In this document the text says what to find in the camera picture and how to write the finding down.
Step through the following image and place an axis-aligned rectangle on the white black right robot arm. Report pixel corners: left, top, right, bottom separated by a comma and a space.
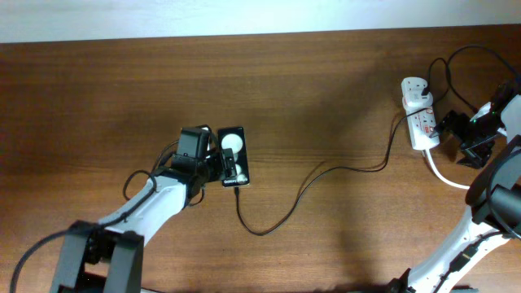
385, 81, 520, 292

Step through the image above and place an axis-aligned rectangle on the white power strip cord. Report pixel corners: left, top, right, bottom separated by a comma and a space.
422, 148, 471, 191

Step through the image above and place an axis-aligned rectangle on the black Galaxy flip phone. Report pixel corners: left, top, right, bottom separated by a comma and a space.
217, 126, 250, 187

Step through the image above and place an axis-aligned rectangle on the white USB charger adapter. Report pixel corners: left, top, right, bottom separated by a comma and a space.
401, 77, 433, 111

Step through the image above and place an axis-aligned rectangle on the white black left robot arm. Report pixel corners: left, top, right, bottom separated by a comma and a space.
50, 146, 249, 292

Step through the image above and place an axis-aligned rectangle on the black charger cable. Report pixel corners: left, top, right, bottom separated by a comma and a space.
233, 57, 453, 237

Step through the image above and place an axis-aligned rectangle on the white power strip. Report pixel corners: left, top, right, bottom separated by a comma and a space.
405, 106, 440, 151

